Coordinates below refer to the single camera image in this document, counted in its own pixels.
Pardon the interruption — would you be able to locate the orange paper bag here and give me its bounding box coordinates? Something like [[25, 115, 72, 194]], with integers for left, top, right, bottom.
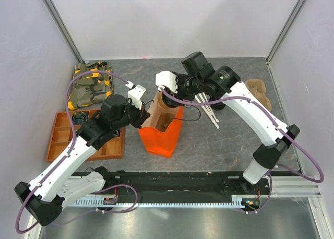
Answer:
[[138, 91, 184, 158]]

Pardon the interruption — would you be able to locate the white wrapped straw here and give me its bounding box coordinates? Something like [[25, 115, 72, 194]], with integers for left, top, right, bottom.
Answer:
[[201, 105, 220, 129], [195, 93, 208, 103]]

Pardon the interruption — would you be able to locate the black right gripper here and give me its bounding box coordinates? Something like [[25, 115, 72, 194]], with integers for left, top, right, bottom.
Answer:
[[168, 71, 203, 109]]

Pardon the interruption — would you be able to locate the green blue coiled belt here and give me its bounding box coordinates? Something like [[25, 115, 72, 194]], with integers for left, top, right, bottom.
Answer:
[[71, 112, 88, 125]]

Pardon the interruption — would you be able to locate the orange wooden compartment tray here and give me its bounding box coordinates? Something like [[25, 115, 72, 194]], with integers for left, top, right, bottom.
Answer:
[[46, 112, 125, 163]]

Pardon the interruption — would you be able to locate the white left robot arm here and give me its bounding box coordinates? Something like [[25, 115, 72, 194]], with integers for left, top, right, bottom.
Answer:
[[14, 90, 150, 226]]

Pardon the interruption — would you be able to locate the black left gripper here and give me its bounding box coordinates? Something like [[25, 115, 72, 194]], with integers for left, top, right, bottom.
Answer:
[[112, 98, 150, 131]]

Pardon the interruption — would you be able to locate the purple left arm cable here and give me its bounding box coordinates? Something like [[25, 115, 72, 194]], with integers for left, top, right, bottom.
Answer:
[[15, 71, 139, 234]]

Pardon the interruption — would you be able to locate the camouflage folded cloth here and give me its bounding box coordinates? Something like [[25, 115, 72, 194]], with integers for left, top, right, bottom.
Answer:
[[68, 61, 114, 111]]

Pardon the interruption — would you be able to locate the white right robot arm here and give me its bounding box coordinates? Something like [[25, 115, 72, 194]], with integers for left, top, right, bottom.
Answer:
[[156, 52, 300, 194]]

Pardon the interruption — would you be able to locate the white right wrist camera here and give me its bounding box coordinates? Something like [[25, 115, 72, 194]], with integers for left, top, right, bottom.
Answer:
[[156, 71, 178, 93]]

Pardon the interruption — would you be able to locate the aluminium cable duct rail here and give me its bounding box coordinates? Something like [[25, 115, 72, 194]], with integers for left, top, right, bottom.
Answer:
[[69, 195, 250, 209]]

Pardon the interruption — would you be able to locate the stack of black lids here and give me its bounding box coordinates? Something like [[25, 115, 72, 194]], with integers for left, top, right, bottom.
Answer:
[[211, 103, 225, 111]]

